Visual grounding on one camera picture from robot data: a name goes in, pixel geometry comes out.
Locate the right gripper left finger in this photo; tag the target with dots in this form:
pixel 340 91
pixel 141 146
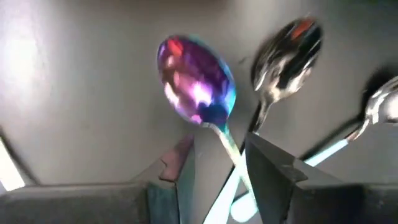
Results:
pixel 177 161

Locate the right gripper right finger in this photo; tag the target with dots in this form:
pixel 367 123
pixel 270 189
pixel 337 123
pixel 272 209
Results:
pixel 270 174

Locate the iridescent purple spoon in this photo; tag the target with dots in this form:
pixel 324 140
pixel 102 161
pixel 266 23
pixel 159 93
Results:
pixel 196 81

